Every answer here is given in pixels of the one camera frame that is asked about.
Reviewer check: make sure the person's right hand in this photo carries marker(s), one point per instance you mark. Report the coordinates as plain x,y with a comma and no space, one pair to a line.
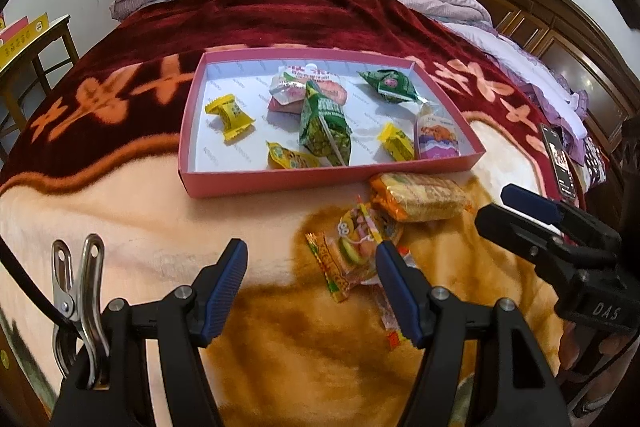
587,349

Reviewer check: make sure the brown wooden cabinet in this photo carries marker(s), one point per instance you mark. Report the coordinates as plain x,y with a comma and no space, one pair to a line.
17,382

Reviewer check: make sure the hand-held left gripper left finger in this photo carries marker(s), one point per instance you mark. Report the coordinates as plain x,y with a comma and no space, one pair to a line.
225,292

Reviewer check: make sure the wooden headboard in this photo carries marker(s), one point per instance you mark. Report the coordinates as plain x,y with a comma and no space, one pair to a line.
545,22

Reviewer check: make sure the wooden side table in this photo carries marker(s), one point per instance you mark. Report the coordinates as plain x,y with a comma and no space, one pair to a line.
20,82

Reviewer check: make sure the small green snack packet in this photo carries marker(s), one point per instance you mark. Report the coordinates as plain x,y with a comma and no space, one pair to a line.
390,86

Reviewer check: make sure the shallow pink cardboard box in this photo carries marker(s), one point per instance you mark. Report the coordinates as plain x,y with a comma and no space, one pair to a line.
225,184

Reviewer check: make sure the metal spring clip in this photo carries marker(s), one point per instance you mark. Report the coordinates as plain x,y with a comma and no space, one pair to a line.
90,277

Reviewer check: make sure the yellow candy packet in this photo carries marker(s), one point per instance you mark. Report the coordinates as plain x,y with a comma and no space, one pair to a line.
396,142
231,114

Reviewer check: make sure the red and cream floral blanket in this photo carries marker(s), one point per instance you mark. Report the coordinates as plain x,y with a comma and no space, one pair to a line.
150,217

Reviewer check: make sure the yellow-green jelly cup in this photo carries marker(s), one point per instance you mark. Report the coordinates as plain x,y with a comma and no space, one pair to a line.
292,157

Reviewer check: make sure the purple frilled pillow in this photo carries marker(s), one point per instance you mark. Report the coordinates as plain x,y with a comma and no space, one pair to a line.
540,67

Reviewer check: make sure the yellow cardboard box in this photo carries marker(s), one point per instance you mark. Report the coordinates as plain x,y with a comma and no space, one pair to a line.
25,39

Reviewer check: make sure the large green snack packet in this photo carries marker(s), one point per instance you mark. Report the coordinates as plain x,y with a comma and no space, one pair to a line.
325,137

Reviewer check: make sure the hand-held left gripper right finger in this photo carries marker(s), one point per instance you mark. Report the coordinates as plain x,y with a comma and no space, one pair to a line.
400,297

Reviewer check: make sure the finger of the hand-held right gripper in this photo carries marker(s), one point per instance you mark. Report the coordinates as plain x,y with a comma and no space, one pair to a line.
515,227
530,203

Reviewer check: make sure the black smartphone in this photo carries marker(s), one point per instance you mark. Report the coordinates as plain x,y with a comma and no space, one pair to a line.
560,162

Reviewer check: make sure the clear rainbow-striped snack packet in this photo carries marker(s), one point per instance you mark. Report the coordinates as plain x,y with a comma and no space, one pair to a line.
387,314

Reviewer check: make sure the pink purple snack pouch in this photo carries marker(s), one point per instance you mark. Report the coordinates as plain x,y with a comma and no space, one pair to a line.
437,137

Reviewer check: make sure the orange cracker packet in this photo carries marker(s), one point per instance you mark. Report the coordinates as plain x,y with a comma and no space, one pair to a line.
425,197

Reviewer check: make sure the burger gummy packet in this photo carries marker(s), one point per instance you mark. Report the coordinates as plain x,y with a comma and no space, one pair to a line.
350,247

